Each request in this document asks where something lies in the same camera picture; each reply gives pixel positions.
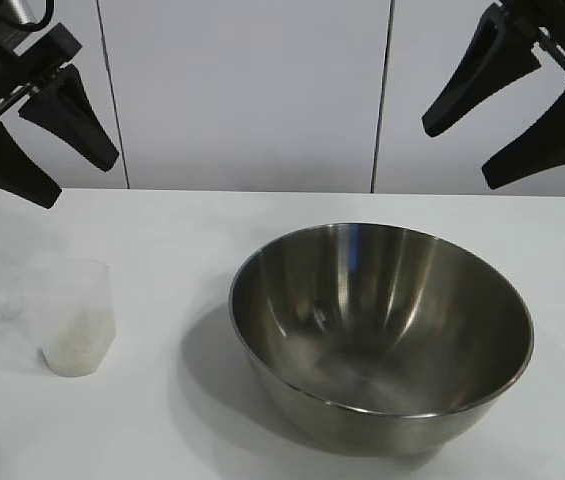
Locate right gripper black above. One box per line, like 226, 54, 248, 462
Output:
421, 0, 565, 190

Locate clear plastic measuring cup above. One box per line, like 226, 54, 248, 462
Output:
21, 257, 117, 379

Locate white rice grains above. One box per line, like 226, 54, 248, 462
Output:
41, 304, 116, 379

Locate stainless steel mixing bowl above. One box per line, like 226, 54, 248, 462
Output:
227, 223, 535, 457

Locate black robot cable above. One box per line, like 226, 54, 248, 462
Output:
29, 0, 57, 26

